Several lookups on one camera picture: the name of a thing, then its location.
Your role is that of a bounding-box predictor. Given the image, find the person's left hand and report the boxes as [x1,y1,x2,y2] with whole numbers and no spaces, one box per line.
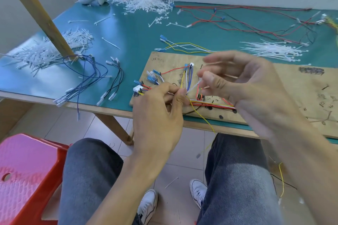
[132,84,190,165]

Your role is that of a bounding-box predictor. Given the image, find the person's right hand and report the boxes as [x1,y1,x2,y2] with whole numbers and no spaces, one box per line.
[197,50,307,141]

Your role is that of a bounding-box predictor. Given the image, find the multicoloured wire harness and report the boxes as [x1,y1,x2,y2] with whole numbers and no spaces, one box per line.
[133,63,237,133]

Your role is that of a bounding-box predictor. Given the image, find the person's right forearm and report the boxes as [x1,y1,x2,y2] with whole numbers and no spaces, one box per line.
[264,118,338,225]

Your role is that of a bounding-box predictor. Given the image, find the person's left forearm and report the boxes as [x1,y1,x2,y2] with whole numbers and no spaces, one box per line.
[86,151,171,225]

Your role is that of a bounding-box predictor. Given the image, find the wooden table leg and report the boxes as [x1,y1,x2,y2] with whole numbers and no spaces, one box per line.
[94,113,134,146]

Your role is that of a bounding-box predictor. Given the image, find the teal table mat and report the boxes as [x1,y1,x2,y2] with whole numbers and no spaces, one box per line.
[0,0,338,145]

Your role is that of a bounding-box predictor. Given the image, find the wooden jig board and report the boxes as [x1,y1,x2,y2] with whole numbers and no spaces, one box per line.
[129,51,338,139]

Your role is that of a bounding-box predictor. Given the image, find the person's right white shoe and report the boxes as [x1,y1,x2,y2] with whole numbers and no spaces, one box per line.
[189,179,208,210]

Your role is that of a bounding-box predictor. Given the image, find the person's white shoe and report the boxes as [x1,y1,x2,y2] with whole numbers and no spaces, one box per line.
[189,179,208,210]
[137,189,159,225]

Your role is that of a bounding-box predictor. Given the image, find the person's right jeans leg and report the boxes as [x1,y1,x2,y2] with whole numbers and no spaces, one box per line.
[197,133,285,225]

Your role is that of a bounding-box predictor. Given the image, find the person's jeans leg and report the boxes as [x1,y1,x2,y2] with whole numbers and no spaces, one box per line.
[197,133,285,225]
[58,138,139,225]

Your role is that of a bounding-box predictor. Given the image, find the person's left white shoe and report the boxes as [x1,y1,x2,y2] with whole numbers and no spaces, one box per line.
[137,189,159,225]

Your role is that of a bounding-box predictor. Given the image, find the person's left jeans leg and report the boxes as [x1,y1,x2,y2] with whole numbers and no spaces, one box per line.
[58,138,139,225]

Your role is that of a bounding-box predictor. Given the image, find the red plastic stool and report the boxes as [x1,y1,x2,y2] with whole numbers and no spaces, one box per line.
[0,133,70,225]

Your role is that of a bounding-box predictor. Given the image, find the yellow blue white wire set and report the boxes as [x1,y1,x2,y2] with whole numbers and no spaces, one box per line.
[154,35,215,54]

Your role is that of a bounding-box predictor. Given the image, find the red and black wire bundle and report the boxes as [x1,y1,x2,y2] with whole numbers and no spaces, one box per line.
[176,4,326,47]

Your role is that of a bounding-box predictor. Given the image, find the blue wire bundle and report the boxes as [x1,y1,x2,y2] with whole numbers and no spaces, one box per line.
[53,54,109,122]

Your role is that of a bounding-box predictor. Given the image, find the yellow and black floor wires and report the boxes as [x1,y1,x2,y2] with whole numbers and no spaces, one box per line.
[269,156,298,205]

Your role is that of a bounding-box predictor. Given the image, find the yellow green wire bundle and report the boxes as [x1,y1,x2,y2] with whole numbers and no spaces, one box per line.
[320,13,338,35]

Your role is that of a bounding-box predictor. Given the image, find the slanted wooden post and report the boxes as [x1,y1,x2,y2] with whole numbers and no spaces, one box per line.
[0,0,79,61]

